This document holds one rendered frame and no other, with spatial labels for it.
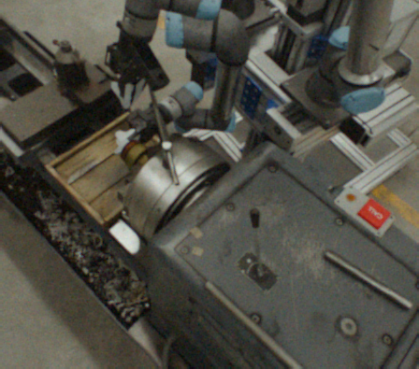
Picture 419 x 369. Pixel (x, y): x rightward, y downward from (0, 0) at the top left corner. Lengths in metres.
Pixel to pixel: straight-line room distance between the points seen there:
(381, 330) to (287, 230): 0.28
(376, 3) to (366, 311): 0.65
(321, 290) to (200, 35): 0.69
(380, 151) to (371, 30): 1.68
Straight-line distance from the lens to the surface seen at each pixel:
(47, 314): 2.28
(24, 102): 1.63
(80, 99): 1.54
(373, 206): 1.12
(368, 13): 1.04
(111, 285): 1.63
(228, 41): 1.18
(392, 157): 2.69
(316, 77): 1.39
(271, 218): 1.02
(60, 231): 1.77
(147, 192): 1.09
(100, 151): 1.55
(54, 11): 3.61
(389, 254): 1.09
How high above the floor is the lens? 2.14
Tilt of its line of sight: 56 degrees down
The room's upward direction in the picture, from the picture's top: 10 degrees clockwise
